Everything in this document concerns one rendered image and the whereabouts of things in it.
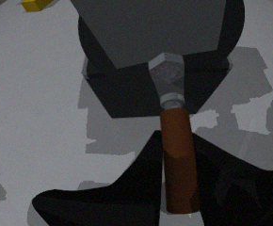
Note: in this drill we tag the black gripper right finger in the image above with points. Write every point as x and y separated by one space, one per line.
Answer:
232 192

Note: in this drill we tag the yellow cube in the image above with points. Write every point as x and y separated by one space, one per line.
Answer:
35 5

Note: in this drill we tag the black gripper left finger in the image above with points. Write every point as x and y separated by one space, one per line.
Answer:
133 200

